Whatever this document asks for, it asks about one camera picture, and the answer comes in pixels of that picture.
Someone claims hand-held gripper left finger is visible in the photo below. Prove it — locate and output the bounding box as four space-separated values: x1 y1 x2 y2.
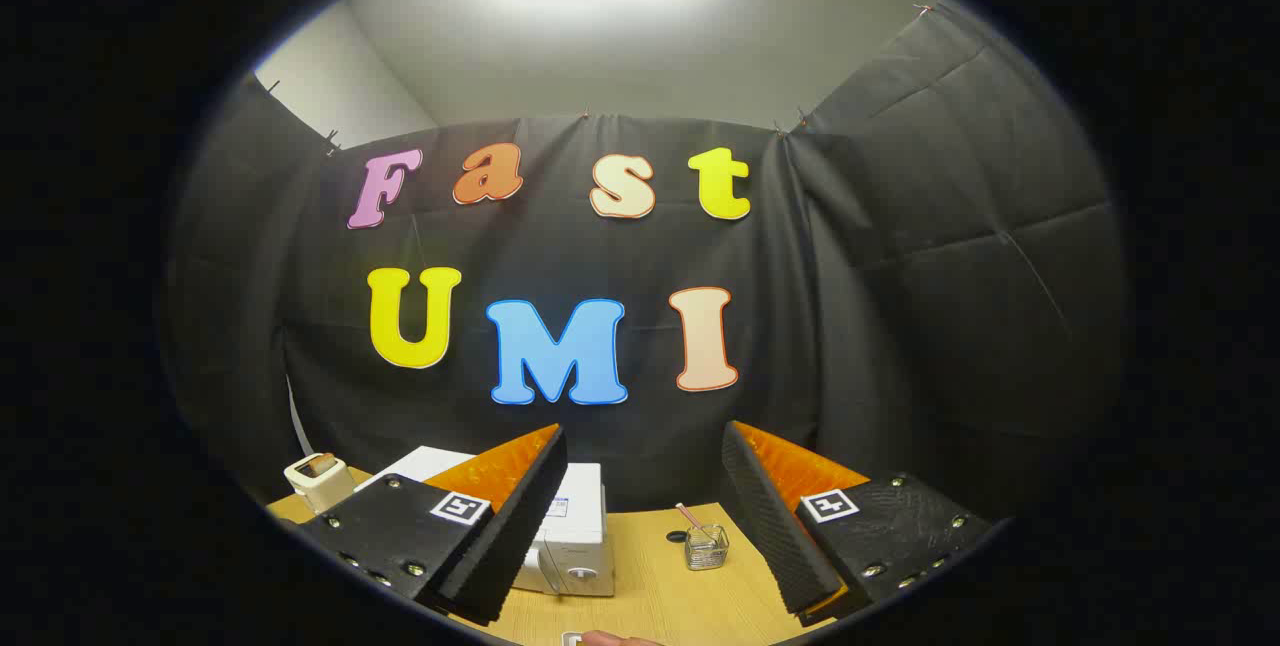
298 423 569 627

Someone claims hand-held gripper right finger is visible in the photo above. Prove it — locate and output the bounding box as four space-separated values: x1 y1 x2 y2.
722 420 993 625

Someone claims white microwave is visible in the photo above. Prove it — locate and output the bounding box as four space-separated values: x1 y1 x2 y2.
355 446 616 597

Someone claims cream toaster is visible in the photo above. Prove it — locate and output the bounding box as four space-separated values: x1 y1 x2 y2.
284 453 356 515

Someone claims black backdrop cloth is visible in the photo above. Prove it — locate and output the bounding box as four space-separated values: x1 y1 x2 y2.
160 4 1131 527

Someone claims wire mesh holder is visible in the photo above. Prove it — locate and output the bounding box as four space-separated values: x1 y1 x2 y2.
685 524 730 572

